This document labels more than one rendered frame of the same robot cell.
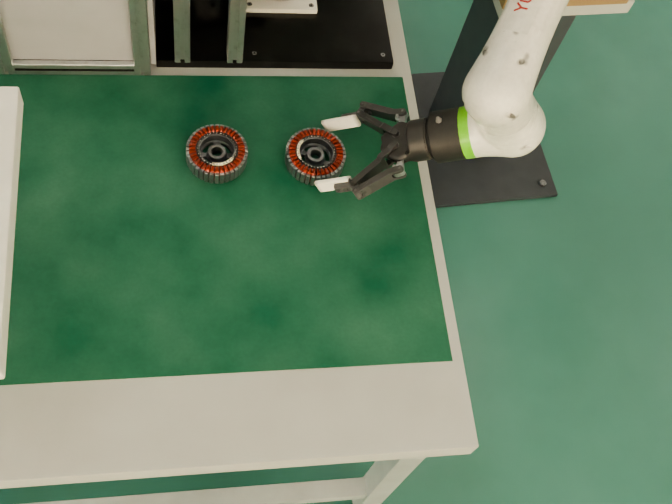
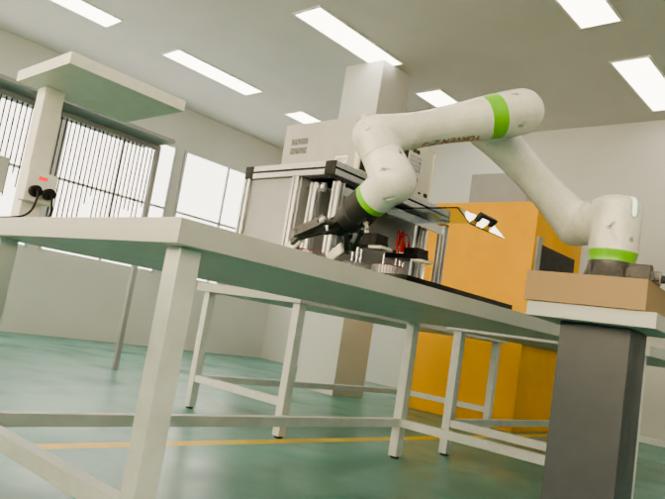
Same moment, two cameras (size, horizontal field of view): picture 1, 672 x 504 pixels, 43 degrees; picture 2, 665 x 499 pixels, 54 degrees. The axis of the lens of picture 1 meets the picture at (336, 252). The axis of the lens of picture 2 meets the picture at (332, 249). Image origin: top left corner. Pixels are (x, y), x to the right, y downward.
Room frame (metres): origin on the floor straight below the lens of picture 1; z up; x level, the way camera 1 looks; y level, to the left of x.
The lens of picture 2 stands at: (0.22, -1.54, 0.58)
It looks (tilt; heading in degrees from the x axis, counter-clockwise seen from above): 7 degrees up; 65
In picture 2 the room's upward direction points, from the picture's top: 9 degrees clockwise
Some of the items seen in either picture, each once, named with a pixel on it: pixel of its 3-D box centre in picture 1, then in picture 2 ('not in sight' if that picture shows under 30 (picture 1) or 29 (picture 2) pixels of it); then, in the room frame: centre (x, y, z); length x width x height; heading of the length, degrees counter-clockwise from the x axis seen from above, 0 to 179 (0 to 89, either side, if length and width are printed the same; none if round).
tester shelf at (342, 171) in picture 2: not in sight; (351, 195); (1.28, 0.62, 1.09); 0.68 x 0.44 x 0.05; 22
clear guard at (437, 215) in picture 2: not in sight; (448, 223); (1.58, 0.41, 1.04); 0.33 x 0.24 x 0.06; 112
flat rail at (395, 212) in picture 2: not in sight; (396, 212); (1.36, 0.42, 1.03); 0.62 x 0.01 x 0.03; 22
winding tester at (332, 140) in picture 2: not in sight; (358, 164); (1.29, 0.63, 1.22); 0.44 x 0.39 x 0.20; 22
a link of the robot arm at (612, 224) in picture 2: not in sight; (612, 230); (1.66, -0.25, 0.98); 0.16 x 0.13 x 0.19; 82
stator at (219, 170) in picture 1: (216, 153); not in sight; (0.85, 0.26, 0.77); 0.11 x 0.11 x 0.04
